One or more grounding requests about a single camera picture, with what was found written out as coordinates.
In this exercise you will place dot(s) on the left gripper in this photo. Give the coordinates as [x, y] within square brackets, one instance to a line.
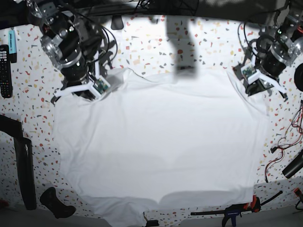
[259, 82]

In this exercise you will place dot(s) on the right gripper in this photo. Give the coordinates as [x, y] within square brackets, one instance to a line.
[85, 89]

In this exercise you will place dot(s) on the white T-shirt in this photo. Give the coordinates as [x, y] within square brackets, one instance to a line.
[162, 142]

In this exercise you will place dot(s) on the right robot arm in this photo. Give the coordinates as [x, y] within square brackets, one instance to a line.
[76, 45]

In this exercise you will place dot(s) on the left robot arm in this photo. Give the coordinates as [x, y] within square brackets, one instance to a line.
[276, 48]

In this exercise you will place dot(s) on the black round object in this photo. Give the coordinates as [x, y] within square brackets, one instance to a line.
[298, 77]

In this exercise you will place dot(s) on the black TV remote control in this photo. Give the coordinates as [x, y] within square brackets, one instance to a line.
[6, 88]

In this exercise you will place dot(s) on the terrazzo pattern table cloth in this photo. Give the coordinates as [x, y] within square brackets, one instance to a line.
[148, 46]

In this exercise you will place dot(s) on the turquoise highlighter marker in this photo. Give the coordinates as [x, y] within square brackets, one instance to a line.
[12, 46]

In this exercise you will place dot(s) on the black cylinder tube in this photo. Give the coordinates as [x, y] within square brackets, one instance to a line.
[293, 167]

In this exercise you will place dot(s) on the small red black connector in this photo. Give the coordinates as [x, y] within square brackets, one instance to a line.
[297, 192]

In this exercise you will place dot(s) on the black orange bar clamp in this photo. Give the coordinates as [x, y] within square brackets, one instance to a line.
[231, 212]

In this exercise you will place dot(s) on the small black rectangular device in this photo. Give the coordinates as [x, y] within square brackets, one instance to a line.
[152, 223]

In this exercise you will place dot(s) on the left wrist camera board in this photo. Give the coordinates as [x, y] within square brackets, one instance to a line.
[248, 70]

